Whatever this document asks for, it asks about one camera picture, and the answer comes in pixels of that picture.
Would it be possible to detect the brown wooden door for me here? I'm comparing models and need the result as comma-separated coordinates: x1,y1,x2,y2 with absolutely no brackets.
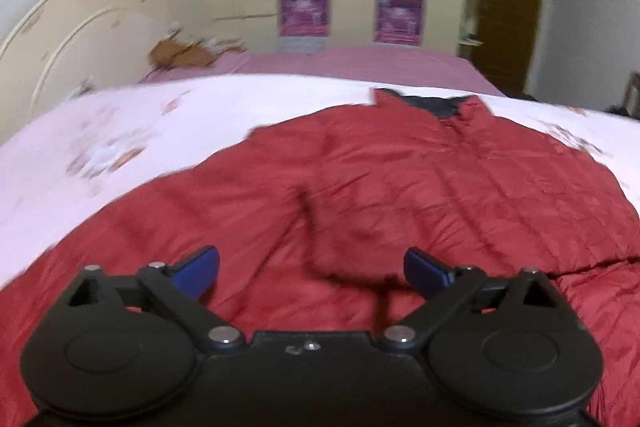
470,0,548,94

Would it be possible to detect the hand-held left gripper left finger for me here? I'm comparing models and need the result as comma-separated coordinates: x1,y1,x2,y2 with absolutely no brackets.
65,245,246,353

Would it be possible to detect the pink bed sheet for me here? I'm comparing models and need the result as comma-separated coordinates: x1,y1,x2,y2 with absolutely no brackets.
137,46,507,98

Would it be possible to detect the red down jacket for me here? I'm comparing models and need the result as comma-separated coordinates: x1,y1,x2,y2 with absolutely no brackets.
0,88,640,427

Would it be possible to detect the purple wall poster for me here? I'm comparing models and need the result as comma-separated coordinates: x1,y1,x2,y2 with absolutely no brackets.
277,0,332,52
373,0,427,48

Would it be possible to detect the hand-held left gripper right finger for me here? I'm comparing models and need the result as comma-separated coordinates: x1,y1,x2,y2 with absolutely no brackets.
378,246,564,353

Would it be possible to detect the cream bed headboard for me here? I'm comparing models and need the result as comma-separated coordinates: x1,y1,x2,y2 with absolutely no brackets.
0,0,173,120

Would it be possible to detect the pink floral blanket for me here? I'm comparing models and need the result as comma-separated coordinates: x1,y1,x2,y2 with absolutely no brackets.
0,74,640,293

